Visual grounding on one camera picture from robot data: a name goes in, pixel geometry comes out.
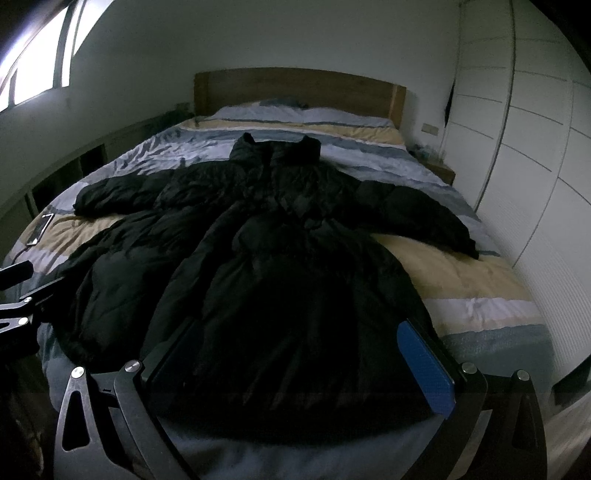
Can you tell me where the large black puffer coat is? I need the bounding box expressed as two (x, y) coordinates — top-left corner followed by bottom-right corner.
(53, 134), (478, 446)

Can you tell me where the striped blue beige duvet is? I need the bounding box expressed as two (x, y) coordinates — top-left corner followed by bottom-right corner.
(1, 117), (554, 479)

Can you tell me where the smartphone on bed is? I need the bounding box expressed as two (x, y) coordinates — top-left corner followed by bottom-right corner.
(26, 213), (55, 247)

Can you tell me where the wooden nightstand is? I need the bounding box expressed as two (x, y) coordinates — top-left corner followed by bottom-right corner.
(408, 144), (456, 186)

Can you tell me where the window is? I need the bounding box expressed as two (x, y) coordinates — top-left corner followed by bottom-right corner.
(1, 0), (111, 111)

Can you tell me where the white wardrobe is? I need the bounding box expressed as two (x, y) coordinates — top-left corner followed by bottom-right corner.
(442, 1), (590, 380)

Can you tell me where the wooden headboard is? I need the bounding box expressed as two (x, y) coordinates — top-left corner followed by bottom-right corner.
(193, 67), (407, 128)

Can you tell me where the light blue pillow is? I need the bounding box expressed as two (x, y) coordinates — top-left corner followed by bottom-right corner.
(208, 101), (394, 127)

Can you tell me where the wall switch plate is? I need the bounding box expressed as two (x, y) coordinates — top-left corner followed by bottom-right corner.
(421, 123), (439, 136)

